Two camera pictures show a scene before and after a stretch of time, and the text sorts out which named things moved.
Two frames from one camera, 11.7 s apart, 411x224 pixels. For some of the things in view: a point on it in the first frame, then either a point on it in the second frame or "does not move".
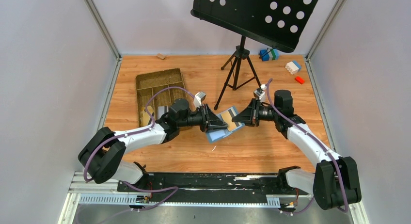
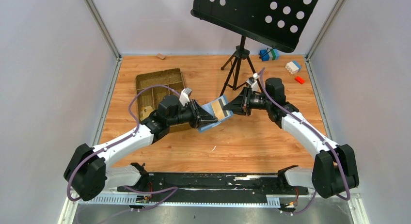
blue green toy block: x=270 y=54 does not move
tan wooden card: x=145 y=115 does not move
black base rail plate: x=209 y=189 does not move
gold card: x=228 y=117 to x=218 y=109
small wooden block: x=161 y=56 does not move
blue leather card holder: x=215 y=136 to x=215 y=107
